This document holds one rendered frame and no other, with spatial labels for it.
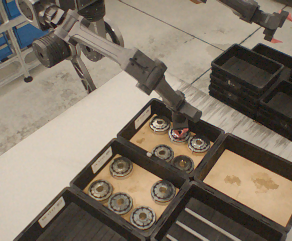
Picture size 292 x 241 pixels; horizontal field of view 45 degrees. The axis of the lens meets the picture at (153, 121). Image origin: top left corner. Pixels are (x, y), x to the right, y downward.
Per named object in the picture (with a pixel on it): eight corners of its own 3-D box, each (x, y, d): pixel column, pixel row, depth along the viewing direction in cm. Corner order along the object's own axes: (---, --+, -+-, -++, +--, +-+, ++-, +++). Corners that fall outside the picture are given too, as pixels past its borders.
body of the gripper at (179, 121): (185, 112, 164) (186, 101, 159) (188, 129, 158) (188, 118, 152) (171, 113, 164) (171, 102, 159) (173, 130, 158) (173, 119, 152)
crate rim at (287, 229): (191, 182, 144) (191, 178, 142) (226, 134, 160) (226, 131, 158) (287, 235, 128) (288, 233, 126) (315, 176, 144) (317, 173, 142)
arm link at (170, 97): (150, 53, 109) (131, 83, 110) (165, 63, 108) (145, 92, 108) (177, 88, 150) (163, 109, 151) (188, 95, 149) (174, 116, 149)
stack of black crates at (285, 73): (234, 81, 295) (238, 59, 277) (254, 64, 309) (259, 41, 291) (278, 104, 276) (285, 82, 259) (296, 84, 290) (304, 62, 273)
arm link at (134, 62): (147, 47, 100) (127, 77, 100) (169, 68, 111) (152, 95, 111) (64, 6, 127) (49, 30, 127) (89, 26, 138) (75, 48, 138)
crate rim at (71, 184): (68, 187, 144) (66, 184, 143) (115, 139, 160) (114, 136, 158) (148, 241, 128) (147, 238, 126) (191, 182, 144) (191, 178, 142)
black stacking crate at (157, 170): (73, 199, 152) (67, 185, 143) (117, 152, 167) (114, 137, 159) (149, 251, 136) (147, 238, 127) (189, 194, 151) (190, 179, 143)
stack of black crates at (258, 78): (204, 108, 276) (209, 63, 242) (227, 88, 290) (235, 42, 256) (249, 134, 257) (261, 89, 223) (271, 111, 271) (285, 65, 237)
